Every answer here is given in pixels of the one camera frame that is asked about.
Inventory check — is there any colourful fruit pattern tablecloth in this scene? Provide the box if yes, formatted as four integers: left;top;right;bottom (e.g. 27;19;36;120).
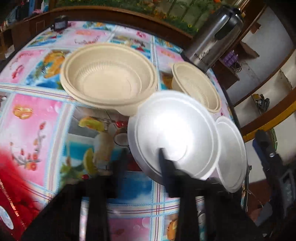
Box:
0;21;236;241

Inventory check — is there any large beige bowl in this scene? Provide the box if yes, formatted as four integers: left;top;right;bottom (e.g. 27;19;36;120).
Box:
60;43;158;116

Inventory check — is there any small beige bowl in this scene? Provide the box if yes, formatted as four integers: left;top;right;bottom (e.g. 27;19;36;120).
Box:
171;61;222;113

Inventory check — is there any flower mural panel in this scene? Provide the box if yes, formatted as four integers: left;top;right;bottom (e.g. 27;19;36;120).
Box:
56;0;226;35

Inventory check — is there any dark wooden counter cabinet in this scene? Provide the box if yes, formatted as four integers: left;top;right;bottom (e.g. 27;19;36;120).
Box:
6;6;193;48

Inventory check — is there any large red glass plate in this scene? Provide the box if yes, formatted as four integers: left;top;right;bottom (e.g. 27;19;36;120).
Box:
1;149;46;240

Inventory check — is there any small black box device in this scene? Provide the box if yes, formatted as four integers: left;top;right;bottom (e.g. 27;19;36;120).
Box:
51;15;68;32

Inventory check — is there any stainless steel kettle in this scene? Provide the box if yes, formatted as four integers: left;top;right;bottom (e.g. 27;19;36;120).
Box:
181;5;244;72

